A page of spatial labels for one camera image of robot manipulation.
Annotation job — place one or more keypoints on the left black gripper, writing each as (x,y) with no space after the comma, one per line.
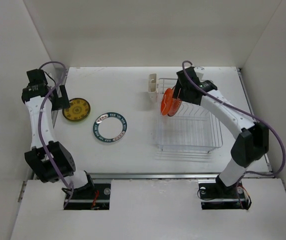
(61,103)

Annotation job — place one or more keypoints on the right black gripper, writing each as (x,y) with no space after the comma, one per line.
(181,94)

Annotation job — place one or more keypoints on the orange plate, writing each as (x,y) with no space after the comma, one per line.
(166,102)

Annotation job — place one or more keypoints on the olive brown plate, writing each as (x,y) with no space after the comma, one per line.
(77,105)

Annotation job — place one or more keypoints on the white plate grey rim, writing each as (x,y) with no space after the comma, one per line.
(109,127)

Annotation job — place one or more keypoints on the white plate red pattern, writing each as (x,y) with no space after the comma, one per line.
(176,103)

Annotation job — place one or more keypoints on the lime green plate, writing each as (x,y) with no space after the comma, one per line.
(73,117)

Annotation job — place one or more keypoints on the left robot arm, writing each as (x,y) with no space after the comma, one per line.
(47,157)

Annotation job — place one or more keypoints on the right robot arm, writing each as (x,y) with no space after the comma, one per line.
(251,137)

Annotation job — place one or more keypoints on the beige cutlery holder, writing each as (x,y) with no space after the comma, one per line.
(152,87)

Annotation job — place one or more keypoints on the white wire dish rack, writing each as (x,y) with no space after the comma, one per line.
(191,129)

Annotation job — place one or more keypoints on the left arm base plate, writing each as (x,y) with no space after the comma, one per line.
(94,196)

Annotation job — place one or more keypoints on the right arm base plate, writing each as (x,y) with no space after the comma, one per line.
(214,196)

